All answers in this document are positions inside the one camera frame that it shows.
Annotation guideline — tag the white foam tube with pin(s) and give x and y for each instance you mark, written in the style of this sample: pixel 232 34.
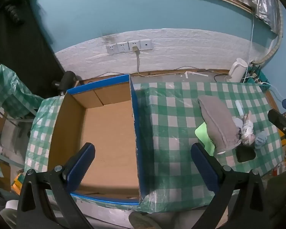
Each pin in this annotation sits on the white foam tube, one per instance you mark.
pixel 239 108

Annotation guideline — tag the black cloth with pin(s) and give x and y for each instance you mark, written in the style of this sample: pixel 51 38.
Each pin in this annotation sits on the black cloth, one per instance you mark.
pixel 246 153
pixel 21 40

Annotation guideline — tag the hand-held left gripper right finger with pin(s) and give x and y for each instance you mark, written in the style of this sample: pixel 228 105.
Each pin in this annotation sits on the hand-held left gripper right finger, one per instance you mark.
pixel 205 169

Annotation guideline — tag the white round-hole wall socket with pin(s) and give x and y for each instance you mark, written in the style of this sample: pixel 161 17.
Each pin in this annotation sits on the white round-hole wall socket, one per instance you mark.
pixel 145 44

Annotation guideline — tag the light green cloth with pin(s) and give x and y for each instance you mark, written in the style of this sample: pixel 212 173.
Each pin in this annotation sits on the light green cloth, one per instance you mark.
pixel 203 136

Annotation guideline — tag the light blue cloth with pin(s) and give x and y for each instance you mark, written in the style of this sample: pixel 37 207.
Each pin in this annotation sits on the light blue cloth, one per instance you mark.
pixel 261 140

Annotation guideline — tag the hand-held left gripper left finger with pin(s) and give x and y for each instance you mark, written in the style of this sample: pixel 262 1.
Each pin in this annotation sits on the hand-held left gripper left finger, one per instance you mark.
pixel 82 169

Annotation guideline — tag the silver foil sheet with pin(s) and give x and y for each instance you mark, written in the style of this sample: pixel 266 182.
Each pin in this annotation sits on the silver foil sheet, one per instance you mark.
pixel 259 0

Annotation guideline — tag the grey cloth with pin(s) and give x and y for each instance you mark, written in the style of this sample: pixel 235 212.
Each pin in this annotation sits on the grey cloth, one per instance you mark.
pixel 216 124

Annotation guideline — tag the white plastic strip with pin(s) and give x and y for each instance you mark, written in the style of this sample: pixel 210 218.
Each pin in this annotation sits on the white plastic strip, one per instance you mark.
pixel 196 74

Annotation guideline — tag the green checked plastic sheet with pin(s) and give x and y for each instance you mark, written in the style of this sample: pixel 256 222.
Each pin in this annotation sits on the green checked plastic sheet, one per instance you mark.
pixel 4 85

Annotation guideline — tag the patterned white cloth bundle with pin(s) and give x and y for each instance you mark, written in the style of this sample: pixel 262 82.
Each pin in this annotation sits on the patterned white cloth bundle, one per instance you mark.
pixel 247 131

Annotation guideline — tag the green checked tablecloth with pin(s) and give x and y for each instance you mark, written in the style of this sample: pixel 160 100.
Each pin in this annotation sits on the green checked tablecloth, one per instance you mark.
pixel 171 124

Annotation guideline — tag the white electric kettle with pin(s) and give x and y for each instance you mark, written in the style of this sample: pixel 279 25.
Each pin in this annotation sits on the white electric kettle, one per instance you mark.
pixel 237 70

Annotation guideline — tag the teal plastic basket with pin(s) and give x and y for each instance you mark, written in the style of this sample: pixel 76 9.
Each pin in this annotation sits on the teal plastic basket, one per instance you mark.
pixel 259 78

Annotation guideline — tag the black hanging cloth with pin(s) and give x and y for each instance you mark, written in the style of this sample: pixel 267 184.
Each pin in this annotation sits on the black hanging cloth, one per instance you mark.
pixel 21 40

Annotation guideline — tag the blue-edged cardboard box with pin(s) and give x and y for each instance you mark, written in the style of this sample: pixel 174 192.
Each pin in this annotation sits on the blue-edged cardboard box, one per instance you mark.
pixel 109 136

